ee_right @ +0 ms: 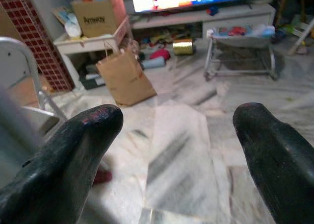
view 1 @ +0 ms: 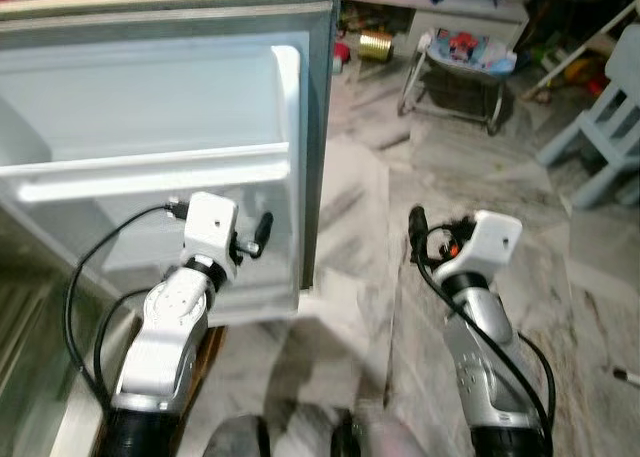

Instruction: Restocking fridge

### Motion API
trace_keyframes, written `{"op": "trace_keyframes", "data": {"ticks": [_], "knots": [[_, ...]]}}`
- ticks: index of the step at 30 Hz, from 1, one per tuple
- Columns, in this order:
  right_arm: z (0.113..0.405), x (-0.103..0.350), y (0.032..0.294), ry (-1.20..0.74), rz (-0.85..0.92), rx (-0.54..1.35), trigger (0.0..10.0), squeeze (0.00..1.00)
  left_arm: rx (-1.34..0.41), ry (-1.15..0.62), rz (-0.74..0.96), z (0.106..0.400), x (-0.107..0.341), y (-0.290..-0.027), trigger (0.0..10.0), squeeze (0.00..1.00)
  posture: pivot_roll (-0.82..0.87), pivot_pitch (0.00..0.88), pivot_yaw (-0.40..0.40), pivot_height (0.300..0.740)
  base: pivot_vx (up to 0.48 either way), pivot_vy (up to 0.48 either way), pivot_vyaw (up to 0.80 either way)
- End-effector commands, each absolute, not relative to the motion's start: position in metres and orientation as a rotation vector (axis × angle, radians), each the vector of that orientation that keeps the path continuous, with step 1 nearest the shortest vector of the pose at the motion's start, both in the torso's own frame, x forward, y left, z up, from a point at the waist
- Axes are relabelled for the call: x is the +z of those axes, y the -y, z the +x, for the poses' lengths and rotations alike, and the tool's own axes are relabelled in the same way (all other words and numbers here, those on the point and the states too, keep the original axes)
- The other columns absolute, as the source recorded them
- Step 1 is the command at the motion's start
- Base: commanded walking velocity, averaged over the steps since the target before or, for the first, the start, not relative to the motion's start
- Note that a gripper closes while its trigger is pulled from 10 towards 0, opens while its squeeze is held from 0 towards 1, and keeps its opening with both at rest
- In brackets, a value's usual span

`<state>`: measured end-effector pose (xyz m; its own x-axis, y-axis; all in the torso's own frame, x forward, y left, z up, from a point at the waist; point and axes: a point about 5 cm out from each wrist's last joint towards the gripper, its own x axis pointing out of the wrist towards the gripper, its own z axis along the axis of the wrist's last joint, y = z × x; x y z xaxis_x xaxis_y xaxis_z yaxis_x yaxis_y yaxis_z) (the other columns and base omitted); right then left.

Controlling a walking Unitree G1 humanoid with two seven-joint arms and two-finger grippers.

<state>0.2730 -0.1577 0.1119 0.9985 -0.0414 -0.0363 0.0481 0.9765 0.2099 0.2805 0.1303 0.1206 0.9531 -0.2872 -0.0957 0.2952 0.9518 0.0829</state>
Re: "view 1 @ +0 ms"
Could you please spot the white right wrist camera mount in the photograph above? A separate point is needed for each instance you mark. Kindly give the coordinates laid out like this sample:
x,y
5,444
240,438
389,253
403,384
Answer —
x,y
492,242

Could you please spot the robot left leg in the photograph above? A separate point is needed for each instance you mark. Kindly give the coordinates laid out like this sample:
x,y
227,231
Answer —
x,y
235,439

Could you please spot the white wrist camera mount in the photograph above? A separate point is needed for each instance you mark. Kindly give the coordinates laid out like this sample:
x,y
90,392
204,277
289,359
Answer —
x,y
492,242
208,225

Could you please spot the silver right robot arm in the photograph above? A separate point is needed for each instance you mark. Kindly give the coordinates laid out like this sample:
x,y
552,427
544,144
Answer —
x,y
485,347

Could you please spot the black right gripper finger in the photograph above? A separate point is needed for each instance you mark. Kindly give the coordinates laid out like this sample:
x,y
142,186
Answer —
x,y
417,232

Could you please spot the red toy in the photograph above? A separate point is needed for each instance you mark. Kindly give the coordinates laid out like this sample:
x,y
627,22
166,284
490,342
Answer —
x,y
342,52

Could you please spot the baby bouncer with metal frame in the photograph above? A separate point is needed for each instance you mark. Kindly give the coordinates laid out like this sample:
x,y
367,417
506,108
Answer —
x,y
470,52

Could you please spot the black and white pen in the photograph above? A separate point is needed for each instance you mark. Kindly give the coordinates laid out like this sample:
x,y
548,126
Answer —
x,y
626,377

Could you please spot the white long stick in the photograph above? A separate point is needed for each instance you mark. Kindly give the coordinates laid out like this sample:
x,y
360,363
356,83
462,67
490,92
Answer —
x,y
585,47

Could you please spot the gold shiny roll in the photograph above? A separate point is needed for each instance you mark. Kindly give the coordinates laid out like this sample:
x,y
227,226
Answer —
x,y
375,46

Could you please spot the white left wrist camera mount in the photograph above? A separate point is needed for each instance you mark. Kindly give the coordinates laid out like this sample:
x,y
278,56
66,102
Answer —
x,y
208,225

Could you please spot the light blue plastic chair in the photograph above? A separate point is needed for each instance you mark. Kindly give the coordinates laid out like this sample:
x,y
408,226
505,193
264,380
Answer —
x,y
610,127

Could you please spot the robot right leg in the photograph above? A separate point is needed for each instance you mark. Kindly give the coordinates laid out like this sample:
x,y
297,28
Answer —
x,y
385,437

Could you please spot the robot leg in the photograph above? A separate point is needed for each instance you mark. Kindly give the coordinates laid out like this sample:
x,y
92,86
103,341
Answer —
x,y
385,437
235,439

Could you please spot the yellow toy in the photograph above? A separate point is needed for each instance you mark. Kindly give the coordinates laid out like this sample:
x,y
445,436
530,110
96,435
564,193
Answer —
x,y
582,70

